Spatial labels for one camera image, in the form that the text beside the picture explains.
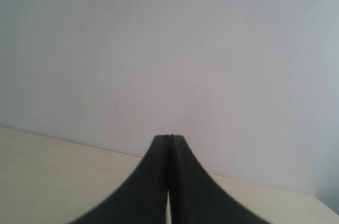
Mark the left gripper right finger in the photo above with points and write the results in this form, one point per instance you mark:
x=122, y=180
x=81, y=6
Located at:
x=194, y=196

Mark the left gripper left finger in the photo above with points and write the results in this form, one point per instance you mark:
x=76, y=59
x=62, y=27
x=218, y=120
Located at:
x=142, y=197

